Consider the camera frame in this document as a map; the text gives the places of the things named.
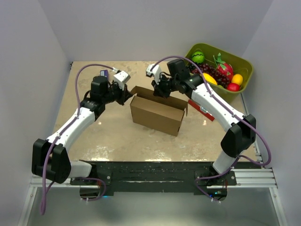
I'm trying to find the yellow toy banana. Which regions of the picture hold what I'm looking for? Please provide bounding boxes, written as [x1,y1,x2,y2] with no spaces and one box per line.
[203,73,218,85]

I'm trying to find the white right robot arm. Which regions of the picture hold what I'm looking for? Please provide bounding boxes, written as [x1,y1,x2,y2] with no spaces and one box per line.
[146,59,256,185]

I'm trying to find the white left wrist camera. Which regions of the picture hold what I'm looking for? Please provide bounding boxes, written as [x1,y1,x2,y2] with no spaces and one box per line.
[112,68,131,90]

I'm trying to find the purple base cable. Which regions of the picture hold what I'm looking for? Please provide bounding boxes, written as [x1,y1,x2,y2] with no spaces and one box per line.
[194,157,238,202]
[75,177,107,202]

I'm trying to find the green plastic basket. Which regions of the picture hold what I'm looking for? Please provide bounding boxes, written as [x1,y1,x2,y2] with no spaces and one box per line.
[186,43,253,103]

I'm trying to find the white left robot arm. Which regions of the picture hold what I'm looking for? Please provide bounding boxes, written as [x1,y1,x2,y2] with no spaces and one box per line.
[32,71,132,185]

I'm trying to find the yellow toy mango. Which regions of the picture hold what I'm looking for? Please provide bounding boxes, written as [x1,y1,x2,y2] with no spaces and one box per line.
[231,74,244,86]

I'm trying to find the brown cardboard box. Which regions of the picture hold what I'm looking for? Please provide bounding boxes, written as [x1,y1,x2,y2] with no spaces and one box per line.
[130,86,188,137]

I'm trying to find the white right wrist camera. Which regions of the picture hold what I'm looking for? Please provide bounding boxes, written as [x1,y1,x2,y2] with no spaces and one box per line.
[146,64,162,84]

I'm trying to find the pink toy dragon fruit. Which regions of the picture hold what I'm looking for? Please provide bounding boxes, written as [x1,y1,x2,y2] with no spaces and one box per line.
[213,53,234,81]

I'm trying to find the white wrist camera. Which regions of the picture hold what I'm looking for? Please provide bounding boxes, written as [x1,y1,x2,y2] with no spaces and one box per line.
[112,68,131,90]
[146,64,162,84]

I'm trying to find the green toy watermelon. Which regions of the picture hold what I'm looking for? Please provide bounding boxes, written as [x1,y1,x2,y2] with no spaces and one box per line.
[191,51,205,64]

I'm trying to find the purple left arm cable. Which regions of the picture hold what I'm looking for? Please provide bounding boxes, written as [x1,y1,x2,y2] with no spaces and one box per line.
[39,63,116,215]

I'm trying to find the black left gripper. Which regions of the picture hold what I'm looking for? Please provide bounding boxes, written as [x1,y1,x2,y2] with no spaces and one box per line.
[102,80,133,106]

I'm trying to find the purple toothpaste box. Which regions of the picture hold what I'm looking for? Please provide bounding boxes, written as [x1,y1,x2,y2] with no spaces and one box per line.
[100,70,109,79]

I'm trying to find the red toy grapes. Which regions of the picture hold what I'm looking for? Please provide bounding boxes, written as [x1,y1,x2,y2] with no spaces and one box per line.
[197,63,230,89]

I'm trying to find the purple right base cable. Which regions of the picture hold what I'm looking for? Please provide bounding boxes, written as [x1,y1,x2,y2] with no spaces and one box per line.
[194,157,238,202]

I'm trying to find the black base frame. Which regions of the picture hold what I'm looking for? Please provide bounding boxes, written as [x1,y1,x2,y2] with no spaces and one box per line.
[69,161,238,201]

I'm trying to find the red toothpaste box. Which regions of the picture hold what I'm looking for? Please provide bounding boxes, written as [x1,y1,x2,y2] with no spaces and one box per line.
[188,99,215,121]

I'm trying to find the red toy apple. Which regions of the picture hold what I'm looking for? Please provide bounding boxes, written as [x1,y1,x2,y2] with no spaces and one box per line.
[227,83,240,92]

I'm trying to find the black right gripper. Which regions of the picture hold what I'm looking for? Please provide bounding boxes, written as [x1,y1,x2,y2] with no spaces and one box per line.
[152,73,179,99]

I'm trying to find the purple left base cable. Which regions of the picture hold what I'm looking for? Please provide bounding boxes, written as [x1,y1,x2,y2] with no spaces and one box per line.
[75,177,107,202]

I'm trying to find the dark purple toy grapes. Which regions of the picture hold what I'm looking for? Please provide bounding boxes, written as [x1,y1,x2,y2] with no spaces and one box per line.
[186,64,196,73]

